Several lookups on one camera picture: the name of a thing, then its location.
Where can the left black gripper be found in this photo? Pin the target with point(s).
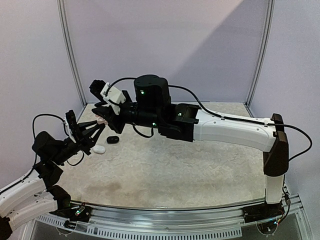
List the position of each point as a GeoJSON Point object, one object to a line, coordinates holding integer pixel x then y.
{"type": "Point", "coordinates": [83, 142]}

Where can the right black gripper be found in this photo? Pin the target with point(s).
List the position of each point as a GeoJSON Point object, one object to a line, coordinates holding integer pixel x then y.
{"type": "Point", "coordinates": [116, 119]}

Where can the pink earbud charging case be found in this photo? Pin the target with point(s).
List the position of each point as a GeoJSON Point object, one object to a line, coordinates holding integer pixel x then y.
{"type": "Point", "coordinates": [100, 120]}

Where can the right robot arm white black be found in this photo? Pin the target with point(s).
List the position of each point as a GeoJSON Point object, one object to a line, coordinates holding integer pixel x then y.
{"type": "Point", "coordinates": [153, 108]}

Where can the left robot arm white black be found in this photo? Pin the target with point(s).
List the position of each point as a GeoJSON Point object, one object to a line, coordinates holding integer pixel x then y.
{"type": "Point", "coordinates": [37, 192]}

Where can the white earbud charging case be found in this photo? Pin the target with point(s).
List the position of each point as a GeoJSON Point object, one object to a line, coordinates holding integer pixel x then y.
{"type": "Point", "coordinates": [98, 149]}

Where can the black earbud charging case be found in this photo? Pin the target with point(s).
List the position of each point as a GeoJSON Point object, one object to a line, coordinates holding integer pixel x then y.
{"type": "Point", "coordinates": [112, 139]}

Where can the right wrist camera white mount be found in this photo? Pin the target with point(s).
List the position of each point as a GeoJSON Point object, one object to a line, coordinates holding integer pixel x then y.
{"type": "Point", "coordinates": [103, 91]}

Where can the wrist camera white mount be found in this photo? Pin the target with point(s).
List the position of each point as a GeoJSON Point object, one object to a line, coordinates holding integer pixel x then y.
{"type": "Point", "coordinates": [70, 124]}
{"type": "Point", "coordinates": [103, 91]}

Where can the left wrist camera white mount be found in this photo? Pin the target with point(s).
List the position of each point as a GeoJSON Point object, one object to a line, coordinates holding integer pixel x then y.
{"type": "Point", "coordinates": [70, 124]}

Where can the left aluminium corner post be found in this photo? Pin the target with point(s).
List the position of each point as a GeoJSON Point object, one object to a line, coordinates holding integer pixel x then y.
{"type": "Point", "coordinates": [62, 10]}

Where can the aluminium corner post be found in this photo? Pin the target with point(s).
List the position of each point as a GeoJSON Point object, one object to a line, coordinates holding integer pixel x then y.
{"type": "Point", "coordinates": [62, 10]}
{"type": "Point", "coordinates": [262, 52]}

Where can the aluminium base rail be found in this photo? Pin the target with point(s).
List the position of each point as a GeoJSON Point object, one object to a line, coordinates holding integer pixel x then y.
{"type": "Point", "coordinates": [215, 223]}

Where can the right aluminium corner post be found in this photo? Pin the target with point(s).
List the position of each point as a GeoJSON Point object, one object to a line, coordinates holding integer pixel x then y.
{"type": "Point", "coordinates": [262, 52]}

